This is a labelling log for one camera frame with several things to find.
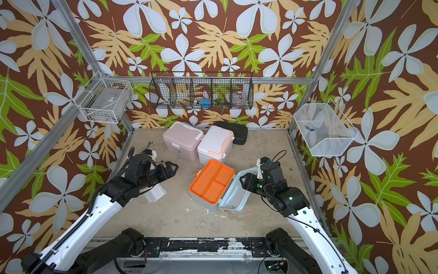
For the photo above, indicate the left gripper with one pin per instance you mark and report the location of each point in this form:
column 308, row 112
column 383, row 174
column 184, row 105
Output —
column 170, row 171

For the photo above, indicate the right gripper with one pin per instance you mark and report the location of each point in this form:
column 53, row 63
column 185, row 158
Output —
column 250, row 181

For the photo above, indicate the blue orange first aid kit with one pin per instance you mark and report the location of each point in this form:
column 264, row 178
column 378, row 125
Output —
column 235, row 197

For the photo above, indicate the orange tray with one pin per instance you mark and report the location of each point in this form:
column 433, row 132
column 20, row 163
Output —
column 211, row 182

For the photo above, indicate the white first aid kit box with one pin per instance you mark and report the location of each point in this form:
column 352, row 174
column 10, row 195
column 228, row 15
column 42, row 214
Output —
column 216, row 145

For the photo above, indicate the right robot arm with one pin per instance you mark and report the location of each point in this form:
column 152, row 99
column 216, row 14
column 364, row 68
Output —
column 322, row 256

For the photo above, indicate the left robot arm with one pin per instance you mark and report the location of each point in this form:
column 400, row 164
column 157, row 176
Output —
column 66, row 256

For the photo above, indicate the pink first aid kit box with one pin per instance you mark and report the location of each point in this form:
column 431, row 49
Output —
column 182, row 140

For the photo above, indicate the large steel wrench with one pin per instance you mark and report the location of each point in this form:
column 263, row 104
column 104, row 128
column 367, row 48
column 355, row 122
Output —
column 150, row 143

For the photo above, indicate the black plastic case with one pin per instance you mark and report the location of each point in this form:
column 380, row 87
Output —
column 240, row 131

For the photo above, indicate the blue object in basket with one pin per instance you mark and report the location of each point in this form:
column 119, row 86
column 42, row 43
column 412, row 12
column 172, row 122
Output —
column 205, row 104

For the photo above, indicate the white mesh basket right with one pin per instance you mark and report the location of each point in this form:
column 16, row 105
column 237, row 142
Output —
column 325, row 129

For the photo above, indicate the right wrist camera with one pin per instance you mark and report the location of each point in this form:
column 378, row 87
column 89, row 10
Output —
column 260, row 163

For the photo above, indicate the black wire basket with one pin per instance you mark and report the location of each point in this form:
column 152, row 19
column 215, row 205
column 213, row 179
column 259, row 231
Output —
column 225, row 90

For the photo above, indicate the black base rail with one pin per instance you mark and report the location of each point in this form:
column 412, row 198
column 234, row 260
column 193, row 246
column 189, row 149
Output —
column 153, row 247

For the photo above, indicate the white wire basket left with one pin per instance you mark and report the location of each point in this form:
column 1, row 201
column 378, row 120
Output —
column 105, row 100

